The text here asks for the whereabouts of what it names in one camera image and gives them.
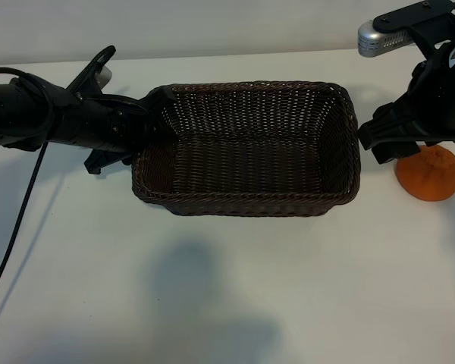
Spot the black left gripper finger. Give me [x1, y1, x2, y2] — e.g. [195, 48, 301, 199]
[151, 110, 180, 142]

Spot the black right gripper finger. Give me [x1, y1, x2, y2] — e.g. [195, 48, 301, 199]
[390, 139, 421, 159]
[371, 142, 399, 165]

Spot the black right camera bracket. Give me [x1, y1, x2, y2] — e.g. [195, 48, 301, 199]
[373, 0, 455, 58]

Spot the orange fruit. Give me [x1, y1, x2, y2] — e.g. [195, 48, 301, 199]
[396, 145, 455, 202]

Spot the black camera bracket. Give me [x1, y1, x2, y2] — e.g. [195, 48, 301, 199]
[66, 45, 117, 100]
[373, 0, 455, 58]

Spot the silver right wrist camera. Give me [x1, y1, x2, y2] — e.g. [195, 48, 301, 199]
[356, 18, 414, 58]

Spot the black left camera bracket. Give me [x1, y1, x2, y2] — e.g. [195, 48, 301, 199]
[66, 45, 117, 100]

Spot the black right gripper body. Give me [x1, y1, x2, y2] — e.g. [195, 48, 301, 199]
[357, 37, 455, 151]

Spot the dark brown wicker basket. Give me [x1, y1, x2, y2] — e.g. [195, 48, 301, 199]
[130, 79, 362, 219]

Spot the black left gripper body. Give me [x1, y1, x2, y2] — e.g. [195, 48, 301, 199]
[60, 86, 175, 176]

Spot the black smooth arm cable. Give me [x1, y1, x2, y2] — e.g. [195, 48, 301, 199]
[0, 67, 56, 142]

